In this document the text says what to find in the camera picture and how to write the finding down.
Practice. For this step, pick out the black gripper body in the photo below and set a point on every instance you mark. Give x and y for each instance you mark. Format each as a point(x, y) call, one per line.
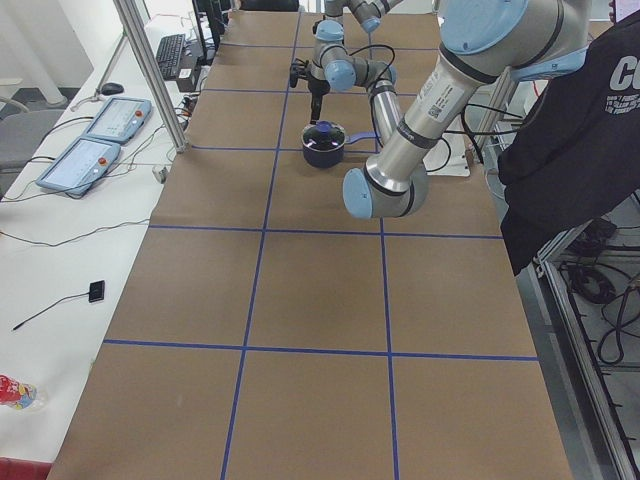
point(317, 86)

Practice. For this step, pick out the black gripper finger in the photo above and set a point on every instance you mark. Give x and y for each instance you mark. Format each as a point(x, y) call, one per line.
point(316, 108)

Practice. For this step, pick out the glass pot lid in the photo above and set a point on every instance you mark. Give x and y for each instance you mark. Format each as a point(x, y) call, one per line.
point(323, 136)

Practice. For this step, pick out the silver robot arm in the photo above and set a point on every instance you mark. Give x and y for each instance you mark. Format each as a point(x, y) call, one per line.
point(333, 68)
point(479, 41)

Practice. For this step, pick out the dark blue saucepan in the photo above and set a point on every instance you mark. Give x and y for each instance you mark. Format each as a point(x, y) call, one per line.
point(324, 160)

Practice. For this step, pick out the black keyboard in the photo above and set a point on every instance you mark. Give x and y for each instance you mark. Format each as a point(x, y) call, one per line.
point(169, 55)

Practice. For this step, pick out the far blue teach pendant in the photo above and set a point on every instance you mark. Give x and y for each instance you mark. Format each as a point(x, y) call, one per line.
point(119, 119)

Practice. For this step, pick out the blue teach pendant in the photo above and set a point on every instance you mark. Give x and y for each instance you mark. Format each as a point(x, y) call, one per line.
point(79, 166)
point(119, 119)

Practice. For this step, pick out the black computer mouse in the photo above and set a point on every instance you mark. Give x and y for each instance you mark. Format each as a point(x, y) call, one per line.
point(111, 88)

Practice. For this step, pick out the near blue teach pendant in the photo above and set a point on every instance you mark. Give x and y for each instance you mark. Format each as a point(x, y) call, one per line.
point(79, 166)

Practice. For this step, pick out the person in black shirt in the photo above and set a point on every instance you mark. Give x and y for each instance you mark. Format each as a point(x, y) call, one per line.
point(578, 157)

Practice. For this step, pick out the small black square device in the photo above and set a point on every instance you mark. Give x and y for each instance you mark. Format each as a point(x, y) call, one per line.
point(96, 291)

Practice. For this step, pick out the red yellow snack bottle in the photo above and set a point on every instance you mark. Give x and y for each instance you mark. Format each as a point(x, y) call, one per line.
point(21, 396)

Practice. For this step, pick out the white camera pillar base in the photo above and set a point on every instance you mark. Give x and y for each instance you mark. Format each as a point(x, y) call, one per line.
point(448, 157)

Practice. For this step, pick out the aluminium frame post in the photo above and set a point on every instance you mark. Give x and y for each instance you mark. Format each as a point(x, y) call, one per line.
point(134, 30)

